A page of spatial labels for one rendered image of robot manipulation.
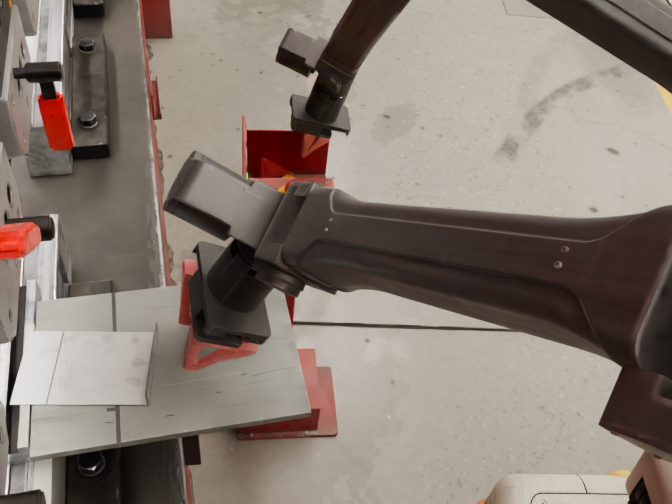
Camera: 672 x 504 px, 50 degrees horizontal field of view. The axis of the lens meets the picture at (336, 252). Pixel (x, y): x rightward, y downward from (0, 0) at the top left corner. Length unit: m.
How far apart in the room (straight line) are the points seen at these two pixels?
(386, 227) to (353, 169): 2.05
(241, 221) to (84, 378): 0.26
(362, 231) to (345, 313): 1.62
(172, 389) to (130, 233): 0.36
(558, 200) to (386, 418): 1.06
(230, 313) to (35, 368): 0.22
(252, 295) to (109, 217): 0.46
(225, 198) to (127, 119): 0.67
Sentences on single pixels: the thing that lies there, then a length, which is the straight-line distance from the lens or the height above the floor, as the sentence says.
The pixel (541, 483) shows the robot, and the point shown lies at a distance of 1.59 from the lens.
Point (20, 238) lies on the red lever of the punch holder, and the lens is 0.45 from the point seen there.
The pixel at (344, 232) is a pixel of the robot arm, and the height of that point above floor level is 1.31.
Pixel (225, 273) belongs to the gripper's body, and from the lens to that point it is 0.64.
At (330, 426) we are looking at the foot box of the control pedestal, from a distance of 1.84.
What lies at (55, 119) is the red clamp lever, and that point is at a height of 1.19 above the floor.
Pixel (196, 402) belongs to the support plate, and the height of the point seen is 1.00.
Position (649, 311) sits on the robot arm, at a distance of 0.27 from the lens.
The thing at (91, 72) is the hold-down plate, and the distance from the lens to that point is 1.29.
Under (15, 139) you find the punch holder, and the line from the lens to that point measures 0.68.
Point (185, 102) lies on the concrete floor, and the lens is 2.71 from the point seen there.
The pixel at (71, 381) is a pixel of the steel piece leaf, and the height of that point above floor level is 1.00.
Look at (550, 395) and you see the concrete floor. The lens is 2.04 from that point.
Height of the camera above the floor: 1.64
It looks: 48 degrees down
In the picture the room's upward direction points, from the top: 8 degrees clockwise
